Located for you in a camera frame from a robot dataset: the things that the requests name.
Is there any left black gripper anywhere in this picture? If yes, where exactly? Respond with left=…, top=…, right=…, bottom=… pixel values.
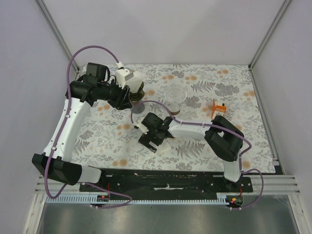
left=97, top=78, right=132, bottom=111

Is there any green glass coffee dripper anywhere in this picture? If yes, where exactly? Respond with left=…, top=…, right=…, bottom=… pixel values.
left=129, top=83, right=145, bottom=102

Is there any white paper coffee filter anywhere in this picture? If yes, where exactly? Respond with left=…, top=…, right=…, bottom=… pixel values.
left=125, top=71, right=144, bottom=93

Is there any clear glass cup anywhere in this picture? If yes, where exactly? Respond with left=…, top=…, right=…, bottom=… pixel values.
left=165, top=85, right=187, bottom=113

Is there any orange coffee filter box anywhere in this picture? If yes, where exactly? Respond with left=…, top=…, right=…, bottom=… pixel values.
left=211, top=99, right=227, bottom=119

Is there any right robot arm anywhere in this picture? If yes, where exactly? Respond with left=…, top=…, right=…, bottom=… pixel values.
left=134, top=113, right=244, bottom=192

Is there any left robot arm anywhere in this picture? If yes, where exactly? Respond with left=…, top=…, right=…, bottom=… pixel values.
left=32, top=63, right=133, bottom=192

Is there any small glass beaker brown band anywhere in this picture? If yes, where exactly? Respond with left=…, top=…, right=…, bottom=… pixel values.
left=171, top=110, right=180, bottom=116

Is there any floral patterned table mat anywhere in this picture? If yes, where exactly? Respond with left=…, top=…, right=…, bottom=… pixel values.
left=73, top=64, right=276, bottom=174

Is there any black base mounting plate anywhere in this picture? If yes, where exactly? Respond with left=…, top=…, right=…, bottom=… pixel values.
left=79, top=169, right=253, bottom=201

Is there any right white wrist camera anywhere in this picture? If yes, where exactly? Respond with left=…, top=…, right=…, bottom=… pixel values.
left=134, top=121, right=149, bottom=134

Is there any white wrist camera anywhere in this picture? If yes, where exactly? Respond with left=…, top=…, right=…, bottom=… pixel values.
left=134, top=121, right=149, bottom=134
left=115, top=62, right=134, bottom=88

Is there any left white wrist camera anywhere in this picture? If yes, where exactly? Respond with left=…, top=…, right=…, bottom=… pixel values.
left=115, top=62, right=134, bottom=88

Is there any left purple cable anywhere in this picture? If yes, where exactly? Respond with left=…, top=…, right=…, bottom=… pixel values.
left=44, top=45, right=134, bottom=209

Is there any purple cable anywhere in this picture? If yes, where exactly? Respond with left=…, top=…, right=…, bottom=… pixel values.
left=44, top=45, right=134, bottom=209
left=130, top=99, right=265, bottom=211

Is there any white slotted cable duct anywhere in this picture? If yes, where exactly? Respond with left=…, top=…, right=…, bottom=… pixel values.
left=45, top=193, right=231, bottom=204

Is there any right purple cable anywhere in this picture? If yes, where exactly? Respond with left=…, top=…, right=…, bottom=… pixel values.
left=130, top=99, right=265, bottom=211

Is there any aluminium rail frame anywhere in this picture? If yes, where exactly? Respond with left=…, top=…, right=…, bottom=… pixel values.
left=35, top=174, right=300, bottom=195

